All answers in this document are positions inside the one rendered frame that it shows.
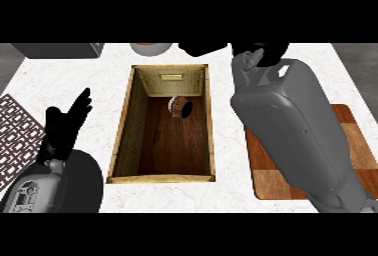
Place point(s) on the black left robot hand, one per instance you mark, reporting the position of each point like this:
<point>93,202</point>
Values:
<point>60,133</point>

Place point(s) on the rectangular wicker basket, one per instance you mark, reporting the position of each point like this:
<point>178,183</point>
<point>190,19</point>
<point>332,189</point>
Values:
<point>171,150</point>

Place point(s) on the brown patterned placemat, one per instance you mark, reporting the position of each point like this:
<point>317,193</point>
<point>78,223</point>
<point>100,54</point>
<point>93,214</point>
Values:
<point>14,140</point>

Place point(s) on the brown wooden cutting board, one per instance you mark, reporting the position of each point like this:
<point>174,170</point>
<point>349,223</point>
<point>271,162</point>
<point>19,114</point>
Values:
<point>274,186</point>

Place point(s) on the dark grey appliance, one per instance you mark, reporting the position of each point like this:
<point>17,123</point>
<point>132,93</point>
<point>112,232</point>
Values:
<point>59,50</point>

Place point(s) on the grey round bowl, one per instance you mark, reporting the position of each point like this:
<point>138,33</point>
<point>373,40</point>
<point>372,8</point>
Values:
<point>149,50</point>

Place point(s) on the brown cupcake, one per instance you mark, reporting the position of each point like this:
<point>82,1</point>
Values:
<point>177,106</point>

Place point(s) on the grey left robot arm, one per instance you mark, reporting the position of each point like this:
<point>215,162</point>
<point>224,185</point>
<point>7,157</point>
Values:
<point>29,193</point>

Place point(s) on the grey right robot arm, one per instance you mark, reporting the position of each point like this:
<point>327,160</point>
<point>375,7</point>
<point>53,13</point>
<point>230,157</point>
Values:
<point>289,133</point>

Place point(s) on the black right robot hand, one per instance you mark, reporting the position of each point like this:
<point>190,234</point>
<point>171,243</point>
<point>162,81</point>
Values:
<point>273,53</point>

